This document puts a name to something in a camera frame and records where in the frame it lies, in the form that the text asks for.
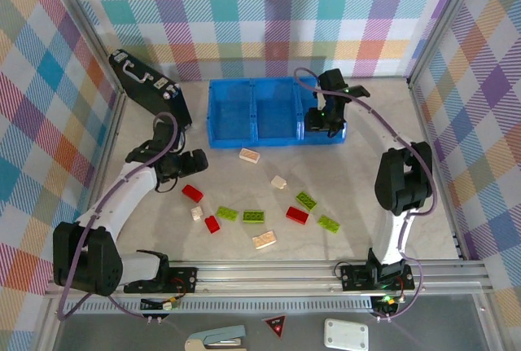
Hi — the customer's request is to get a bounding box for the long red lego brick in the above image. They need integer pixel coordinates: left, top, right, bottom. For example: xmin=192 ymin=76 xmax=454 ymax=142
xmin=285 ymin=205 xmax=309 ymax=226
xmin=182 ymin=184 xmax=204 ymax=204

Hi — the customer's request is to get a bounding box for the long white lego brick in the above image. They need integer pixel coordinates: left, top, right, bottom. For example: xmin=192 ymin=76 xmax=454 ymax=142
xmin=252 ymin=230 xmax=278 ymax=251
xmin=239 ymin=147 xmax=262 ymax=165

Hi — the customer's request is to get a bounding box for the small black connector board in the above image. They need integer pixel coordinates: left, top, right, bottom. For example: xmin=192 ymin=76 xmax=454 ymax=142
xmin=372 ymin=294 xmax=402 ymax=315
xmin=140 ymin=296 xmax=182 ymax=312

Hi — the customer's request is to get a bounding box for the blue grey stapler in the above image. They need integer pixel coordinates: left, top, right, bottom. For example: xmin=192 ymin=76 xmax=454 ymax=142
xmin=184 ymin=324 xmax=248 ymax=351

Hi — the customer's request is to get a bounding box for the red triangular button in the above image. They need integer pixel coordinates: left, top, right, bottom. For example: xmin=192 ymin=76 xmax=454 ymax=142
xmin=261 ymin=314 xmax=287 ymax=339

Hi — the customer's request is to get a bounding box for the white rectangular plate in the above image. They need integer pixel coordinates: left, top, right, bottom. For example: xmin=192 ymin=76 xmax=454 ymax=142
xmin=323 ymin=318 xmax=370 ymax=350

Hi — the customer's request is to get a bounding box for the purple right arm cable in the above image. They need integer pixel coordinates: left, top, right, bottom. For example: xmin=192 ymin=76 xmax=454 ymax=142
xmin=293 ymin=67 xmax=439 ymax=323

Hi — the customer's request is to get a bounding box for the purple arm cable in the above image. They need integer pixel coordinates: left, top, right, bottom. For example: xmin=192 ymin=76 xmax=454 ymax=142
xmin=56 ymin=112 xmax=180 ymax=323
xmin=293 ymin=67 xmax=439 ymax=323

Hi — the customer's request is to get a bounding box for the aluminium frame bar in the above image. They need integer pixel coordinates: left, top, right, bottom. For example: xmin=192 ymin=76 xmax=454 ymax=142
xmin=40 ymin=92 xmax=127 ymax=351
xmin=408 ymin=80 xmax=473 ymax=262
xmin=406 ymin=0 xmax=488 ymax=87
xmin=40 ymin=0 xmax=127 ymax=98

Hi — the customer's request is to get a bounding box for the black case with handle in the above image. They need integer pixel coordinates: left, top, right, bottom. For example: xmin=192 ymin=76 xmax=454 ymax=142
xmin=108 ymin=48 xmax=193 ymax=131

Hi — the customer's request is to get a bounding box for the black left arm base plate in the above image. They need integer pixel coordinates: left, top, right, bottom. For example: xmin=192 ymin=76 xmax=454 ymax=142
xmin=124 ymin=265 xmax=199 ymax=294

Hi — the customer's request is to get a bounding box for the aluminium mounting rail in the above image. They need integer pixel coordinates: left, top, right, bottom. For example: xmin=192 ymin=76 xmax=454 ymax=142
xmin=43 ymin=260 xmax=492 ymax=300

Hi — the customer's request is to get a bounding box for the slotted grey cable duct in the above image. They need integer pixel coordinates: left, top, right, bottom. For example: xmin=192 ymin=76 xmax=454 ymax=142
xmin=64 ymin=300 xmax=375 ymax=314

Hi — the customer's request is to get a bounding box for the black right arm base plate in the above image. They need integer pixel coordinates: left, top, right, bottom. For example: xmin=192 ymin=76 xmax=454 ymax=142
xmin=339 ymin=263 xmax=415 ymax=292

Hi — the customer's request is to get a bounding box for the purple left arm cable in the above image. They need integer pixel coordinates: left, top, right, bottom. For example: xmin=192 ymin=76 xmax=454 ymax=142
xmin=56 ymin=112 xmax=180 ymax=323

